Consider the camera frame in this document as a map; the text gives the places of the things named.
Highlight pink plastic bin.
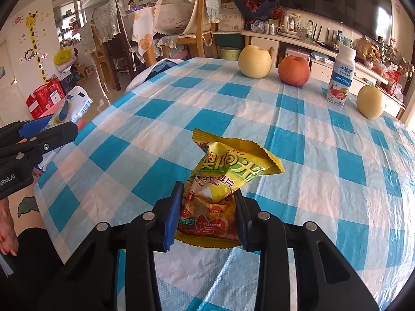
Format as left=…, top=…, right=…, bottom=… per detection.
left=15, top=120, right=86, bottom=175

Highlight blue checked tablecloth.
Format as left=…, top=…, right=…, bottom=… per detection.
left=32, top=56, right=415, bottom=311

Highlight red gift bag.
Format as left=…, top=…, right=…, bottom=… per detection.
left=384, top=69, right=403, bottom=96

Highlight person's left hand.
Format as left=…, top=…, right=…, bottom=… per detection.
left=0, top=197, right=18, bottom=256

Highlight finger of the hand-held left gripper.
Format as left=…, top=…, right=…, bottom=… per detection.
left=6, top=122, right=79, bottom=162
left=0, top=117, right=56, bottom=139

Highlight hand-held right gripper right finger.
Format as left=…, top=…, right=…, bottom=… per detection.
left=233, top=188, right=378, bottom=311

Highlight dark wooden chair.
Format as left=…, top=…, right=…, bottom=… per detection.
left=91, top=0, right=138, bottom=91

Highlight yellow pear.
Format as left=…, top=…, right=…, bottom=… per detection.
left=357, top=85, right=385, bottom=120
left=238, top=45, right=273, bottom=79

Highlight red apple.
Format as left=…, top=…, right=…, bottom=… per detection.
left=278, top=55, right=311, bottom=87

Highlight yellow plastic bag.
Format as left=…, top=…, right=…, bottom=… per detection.
left=53, top=46, right=75, bottom=65

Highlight black television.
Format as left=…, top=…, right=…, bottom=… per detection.
left=279, top=0, right=393, bottom=38

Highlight wrapped pack of silver cans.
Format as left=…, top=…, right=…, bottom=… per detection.
left=251, top=19, right=279, bottom=34

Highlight artificial flower arrangement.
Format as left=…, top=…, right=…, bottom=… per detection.
left=376, top=37, right=414, bottom=78

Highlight pink storage box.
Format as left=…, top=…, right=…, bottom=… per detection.
left=285, top=48, right=311, bottom=63

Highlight person's black trouser leg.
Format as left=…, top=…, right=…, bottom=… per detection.
left=10, top=227, right=65, bottom=311

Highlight green waste bin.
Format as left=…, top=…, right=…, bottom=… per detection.
left=220, top=46, right=241, bottom=61

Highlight white TV cabinet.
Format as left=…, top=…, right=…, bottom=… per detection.
left=241, top=29, right=407, bottom=119

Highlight grey lace chair cover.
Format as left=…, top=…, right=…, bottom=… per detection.
left=92, top=0, right=122, bottom=44

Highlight dark blue flower bouquet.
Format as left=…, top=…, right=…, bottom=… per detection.
left=231, top=0, right=280, bottom=22

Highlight glass electric kettle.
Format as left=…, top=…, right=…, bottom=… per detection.
left=280, top=13, right=300, bottom=36

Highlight yellow snack packet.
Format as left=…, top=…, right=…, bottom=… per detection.
left=175, top=128, right=285, bottom=250

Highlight gold gift bag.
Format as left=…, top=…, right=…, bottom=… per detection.
left=352, top=37, right=378, bottom=62

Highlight giraffe wall sticker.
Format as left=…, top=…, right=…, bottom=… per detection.
left=11, top=11, right=49, bottom=81

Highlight red gift box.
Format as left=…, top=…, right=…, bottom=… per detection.
left=26, top=78, right=67, bottom=119

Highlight white cloth orange print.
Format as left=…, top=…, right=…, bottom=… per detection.
left=132, top=6, right=159, bottom=63

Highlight cream printed chair cover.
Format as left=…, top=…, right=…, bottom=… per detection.
left=153, top=0, right=203, bottom=36

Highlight light blue lace cloth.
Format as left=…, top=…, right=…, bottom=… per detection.
left=198, top=0, right=223, bottom=24

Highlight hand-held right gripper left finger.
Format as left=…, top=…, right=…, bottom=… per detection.
left=39, top=181, right=185, bottom=311

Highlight white yogurt bottle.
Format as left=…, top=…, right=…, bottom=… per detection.
left=326, top=45, right=357, bottom=107

